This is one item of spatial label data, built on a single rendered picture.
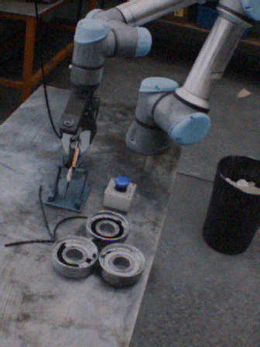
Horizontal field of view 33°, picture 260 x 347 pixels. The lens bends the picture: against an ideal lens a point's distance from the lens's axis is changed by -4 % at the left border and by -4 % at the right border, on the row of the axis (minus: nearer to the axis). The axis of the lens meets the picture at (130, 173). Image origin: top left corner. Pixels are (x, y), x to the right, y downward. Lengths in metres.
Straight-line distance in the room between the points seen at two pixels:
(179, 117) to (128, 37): 0.31
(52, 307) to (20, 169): 0.50
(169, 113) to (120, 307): 0.59
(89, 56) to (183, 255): 1.46
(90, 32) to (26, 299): 0.60
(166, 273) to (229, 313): 0.36
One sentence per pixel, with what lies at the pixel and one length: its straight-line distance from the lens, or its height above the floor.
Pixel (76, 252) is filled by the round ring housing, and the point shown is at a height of 0.82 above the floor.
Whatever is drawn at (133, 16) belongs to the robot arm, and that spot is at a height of 1.25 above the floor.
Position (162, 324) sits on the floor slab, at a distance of 2.00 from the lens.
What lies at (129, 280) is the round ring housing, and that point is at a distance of 1.01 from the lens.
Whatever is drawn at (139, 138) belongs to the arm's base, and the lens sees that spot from 1.45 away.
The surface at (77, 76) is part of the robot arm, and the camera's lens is 1.08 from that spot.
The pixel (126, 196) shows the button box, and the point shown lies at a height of 0.85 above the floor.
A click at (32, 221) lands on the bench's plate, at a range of 1.16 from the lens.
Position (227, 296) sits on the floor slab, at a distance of 2.20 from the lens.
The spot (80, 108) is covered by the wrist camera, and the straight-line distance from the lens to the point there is 1.09.
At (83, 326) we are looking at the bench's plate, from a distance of 0.95.
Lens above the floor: 1.57
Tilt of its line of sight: 34 degrees down
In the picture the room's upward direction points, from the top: 11 degrees clockwise
